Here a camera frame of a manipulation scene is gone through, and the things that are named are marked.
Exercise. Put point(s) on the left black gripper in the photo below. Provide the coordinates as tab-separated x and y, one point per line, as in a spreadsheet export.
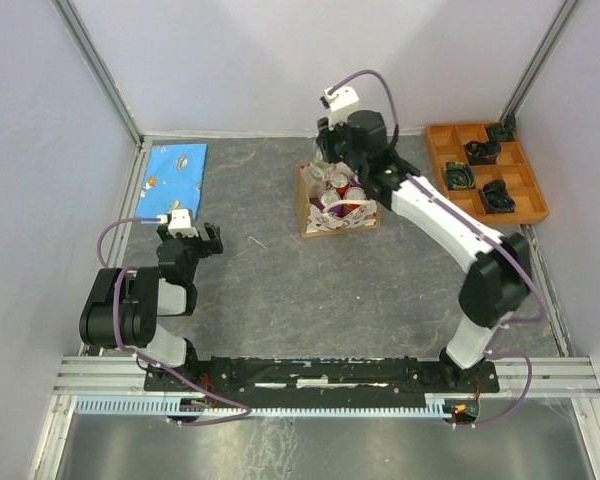
214	243

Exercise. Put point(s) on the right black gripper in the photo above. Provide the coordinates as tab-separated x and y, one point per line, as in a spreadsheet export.
326	137

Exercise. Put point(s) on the patterned canvas tote bag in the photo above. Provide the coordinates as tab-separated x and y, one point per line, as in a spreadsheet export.
317	220

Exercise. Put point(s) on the clear glass beverage bottle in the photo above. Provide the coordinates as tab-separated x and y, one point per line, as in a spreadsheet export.
318	167

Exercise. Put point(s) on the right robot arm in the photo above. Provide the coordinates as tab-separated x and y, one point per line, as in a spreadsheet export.
496	267

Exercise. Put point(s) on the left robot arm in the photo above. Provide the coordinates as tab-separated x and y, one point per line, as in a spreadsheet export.
122	312

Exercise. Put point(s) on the red soda can back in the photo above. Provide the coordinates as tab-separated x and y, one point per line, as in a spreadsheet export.
339	182

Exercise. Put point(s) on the red soda can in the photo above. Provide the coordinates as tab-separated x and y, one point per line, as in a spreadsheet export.
355	193
339	182

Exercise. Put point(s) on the red soda can front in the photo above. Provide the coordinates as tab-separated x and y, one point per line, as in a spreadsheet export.
355	193

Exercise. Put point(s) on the purple soda can front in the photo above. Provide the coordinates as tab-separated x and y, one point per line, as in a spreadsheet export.
329	203

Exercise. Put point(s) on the blue patterned cloth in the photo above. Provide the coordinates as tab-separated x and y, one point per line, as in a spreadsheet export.
173	179

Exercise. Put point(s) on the blue green rolled sock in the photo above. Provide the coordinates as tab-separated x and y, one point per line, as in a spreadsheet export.
458	176

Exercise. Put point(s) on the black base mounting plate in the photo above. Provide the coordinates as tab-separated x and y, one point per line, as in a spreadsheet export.
363	382

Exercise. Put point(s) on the black rolled sock upper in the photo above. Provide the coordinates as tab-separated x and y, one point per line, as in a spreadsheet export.
482	153

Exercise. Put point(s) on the black rolled sock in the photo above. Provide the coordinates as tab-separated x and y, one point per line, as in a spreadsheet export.
482	153
496	199

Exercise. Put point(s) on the dark rolled sock corner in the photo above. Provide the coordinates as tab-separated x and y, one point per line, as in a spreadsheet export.
504	131

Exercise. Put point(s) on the black rolled sock lower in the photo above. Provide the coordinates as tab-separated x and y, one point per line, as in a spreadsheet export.
496	199

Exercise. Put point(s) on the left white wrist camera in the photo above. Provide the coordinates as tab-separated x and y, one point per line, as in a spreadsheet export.
179	222

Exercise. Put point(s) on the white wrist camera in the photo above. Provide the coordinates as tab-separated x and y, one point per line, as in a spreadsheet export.
341	104
179	222

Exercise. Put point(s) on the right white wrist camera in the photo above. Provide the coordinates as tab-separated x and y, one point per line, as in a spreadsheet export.
341	104

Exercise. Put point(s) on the blue slotted cable duct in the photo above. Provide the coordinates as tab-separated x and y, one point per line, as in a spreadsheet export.
181	407

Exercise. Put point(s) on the aluminium front frame rail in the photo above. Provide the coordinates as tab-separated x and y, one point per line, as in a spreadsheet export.
560	377

